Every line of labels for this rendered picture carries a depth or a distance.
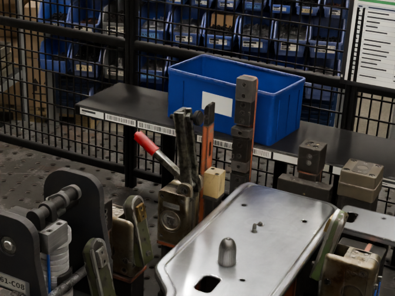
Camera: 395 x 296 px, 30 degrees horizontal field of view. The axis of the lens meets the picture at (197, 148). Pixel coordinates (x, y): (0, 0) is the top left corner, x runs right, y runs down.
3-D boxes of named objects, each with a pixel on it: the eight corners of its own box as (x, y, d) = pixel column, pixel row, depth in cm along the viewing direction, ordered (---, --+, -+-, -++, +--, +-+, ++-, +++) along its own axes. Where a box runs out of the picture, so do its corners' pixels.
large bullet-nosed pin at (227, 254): (230, 276, 129) (233, 244, 127) (214, 271, 131) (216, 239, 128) (237, 268, 132) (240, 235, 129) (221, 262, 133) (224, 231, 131)
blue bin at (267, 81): (270, 147, 172) (274, 94, 166) (164, 116, 187) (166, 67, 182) (301, 127, 184) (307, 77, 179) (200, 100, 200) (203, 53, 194)
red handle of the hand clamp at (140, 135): (191, 188, 142) (133, 133, 144) (185, 195, 143) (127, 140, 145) (201, 180, 145) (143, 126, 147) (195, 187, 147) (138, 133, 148)
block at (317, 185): (314, 306, 171) (329, 189, 159) (266, 291, 176) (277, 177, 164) (318, 299, 173) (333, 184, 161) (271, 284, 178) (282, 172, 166)
